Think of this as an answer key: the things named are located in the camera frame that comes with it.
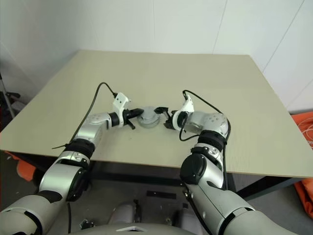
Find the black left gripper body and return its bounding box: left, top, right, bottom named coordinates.
left=122, top=109, right=134, bottom=128

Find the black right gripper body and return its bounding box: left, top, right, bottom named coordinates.
left=165, top=110, right=176, bottom=130

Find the grey motor housing with copper windings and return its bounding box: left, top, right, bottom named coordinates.
left=137, top=117, right=160, bottom=129

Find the silver robot torso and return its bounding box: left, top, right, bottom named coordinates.
left=73, top=221, right=206, bottom=235

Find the orange cloth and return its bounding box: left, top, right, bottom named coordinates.
left=293, top=178, right=313, bottom=215
left=4, top=150, right=37, bottom=182
left=291, top=114, right=313, bottom=150

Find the black tripod stand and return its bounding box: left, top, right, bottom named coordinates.
left=0, top=70, right=22, bottom=118

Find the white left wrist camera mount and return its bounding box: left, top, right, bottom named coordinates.
left=112, top=92, right=133, bottom=128

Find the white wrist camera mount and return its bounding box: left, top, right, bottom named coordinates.
left=171, top=94, right=195, bottom=130
left=112, top=92, right=133, bottom=128

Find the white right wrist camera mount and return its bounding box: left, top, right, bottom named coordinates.
left=171, top=94, right=195, bottom=130

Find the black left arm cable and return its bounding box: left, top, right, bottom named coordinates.
left=68, top=82, right=118, bottom=145

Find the black metal table frame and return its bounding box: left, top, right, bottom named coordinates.
left=4, top=151, right=301, bottom=199

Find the white cords bundle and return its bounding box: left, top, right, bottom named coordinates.
left=297, top=119, right=313, bottom=149

